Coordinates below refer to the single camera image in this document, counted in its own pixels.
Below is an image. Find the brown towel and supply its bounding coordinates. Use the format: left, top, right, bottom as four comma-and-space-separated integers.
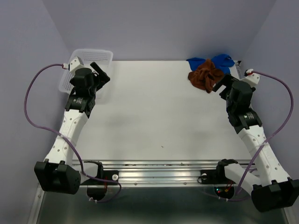
188, 59, 224, 93

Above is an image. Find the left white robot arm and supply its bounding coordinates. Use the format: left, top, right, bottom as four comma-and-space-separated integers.
34, 59, 110, 195

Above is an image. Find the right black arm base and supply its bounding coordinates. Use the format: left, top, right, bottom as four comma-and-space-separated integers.
197, 159, 238, 184

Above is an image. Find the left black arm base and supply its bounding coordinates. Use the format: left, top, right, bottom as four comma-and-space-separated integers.
81, 161, 119, 187

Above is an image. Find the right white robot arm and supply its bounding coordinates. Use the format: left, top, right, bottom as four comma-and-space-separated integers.
213, 70, 299, 212

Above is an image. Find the white plastic basket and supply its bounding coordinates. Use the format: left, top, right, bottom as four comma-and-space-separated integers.
58, 49, 113, 94

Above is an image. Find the blue towel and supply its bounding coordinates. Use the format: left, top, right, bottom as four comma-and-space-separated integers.
187, 54, 235, 74

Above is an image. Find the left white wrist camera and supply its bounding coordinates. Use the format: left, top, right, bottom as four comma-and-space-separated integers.
62, 56, 84, 73

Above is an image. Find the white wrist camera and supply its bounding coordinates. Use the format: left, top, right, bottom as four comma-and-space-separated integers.
62, 56, 84, 73
241, 69, 260, 88

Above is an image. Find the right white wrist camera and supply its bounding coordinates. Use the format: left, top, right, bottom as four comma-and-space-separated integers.
241, 69, 260, 88

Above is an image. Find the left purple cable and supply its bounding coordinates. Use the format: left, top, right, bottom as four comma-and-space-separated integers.
24, 63, 122, 203

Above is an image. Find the aluminium rail frame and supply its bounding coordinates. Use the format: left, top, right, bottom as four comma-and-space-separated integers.
28, 60, 295, 224

